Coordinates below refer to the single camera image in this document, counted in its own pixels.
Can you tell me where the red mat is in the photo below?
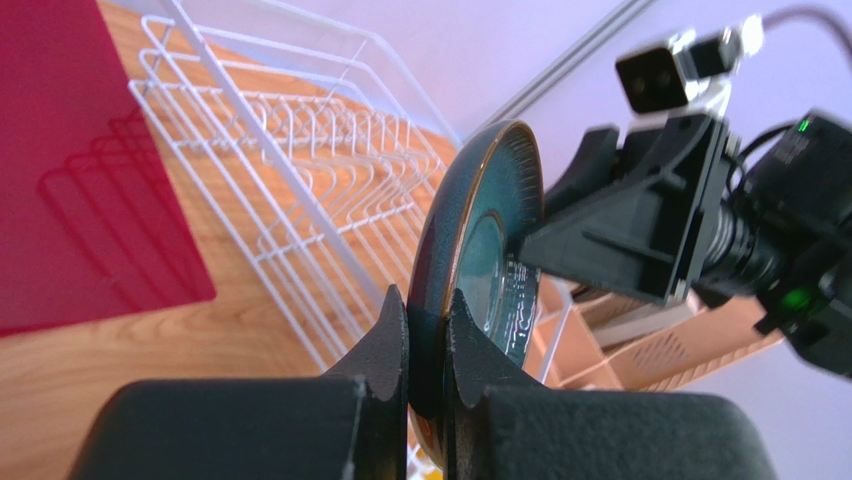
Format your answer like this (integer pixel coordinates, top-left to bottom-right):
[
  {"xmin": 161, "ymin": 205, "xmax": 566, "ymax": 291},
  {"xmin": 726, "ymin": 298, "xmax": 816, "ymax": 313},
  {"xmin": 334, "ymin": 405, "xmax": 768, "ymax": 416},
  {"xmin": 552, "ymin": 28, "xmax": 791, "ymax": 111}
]
[{"xmin": 1, "ymin": 1, "xmax": 216, "ymax": 336}]

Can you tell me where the white wire dish rack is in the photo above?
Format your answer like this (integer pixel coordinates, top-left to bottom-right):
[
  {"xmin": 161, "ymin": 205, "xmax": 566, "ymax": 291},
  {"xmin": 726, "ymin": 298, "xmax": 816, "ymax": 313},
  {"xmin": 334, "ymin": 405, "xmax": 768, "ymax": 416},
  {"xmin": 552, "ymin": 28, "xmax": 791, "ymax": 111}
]
[{"xmin": 127, "ymin": 0, "xmax": 574, "ymax": 480}]

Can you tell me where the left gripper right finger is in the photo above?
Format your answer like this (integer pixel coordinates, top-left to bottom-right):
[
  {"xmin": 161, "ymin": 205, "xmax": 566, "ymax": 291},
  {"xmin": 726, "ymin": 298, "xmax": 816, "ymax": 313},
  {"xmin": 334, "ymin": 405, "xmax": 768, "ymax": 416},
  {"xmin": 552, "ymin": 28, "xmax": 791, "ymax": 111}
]
[{"xmin": 444, "ymin": 292, "xmax": 776, "ymax": 479}]

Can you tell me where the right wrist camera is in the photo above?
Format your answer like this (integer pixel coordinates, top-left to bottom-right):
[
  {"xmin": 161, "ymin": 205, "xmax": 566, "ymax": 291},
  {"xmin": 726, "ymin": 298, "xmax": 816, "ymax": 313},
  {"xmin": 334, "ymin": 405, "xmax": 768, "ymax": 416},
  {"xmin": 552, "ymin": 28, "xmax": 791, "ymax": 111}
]
[{"xmin": 615, "ymin": 14, "xmax": 765, "ymax": 130}]

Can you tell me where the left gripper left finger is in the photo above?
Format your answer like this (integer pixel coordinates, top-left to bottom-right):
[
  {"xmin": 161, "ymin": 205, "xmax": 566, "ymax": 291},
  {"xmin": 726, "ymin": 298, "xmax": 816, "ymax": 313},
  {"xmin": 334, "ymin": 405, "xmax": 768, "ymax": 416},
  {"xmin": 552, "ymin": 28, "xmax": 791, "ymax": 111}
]
[{"xmin": 70, "ymin": 286, "xmax": 409, "ymax": 479}]

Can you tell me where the dark grey plate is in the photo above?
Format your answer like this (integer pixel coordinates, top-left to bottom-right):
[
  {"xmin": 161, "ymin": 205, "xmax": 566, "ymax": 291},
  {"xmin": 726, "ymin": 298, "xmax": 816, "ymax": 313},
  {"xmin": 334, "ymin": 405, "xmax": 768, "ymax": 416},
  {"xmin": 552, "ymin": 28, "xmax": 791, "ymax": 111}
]
[{"xmin": 407, "ymin": 120, "xmax": 544, "ymax": 469}]

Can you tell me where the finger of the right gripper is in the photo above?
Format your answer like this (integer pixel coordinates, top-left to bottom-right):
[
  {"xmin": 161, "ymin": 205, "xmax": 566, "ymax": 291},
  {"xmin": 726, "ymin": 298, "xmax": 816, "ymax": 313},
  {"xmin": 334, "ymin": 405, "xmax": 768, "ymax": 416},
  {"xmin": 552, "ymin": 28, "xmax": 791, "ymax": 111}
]
[
  {"xmin": 544, "ymin": 125, "xmax": 619, "ymax": 217},
  {"xmin": 519, "ymin": 114, "xmax": 732, "ymax": 305}
]

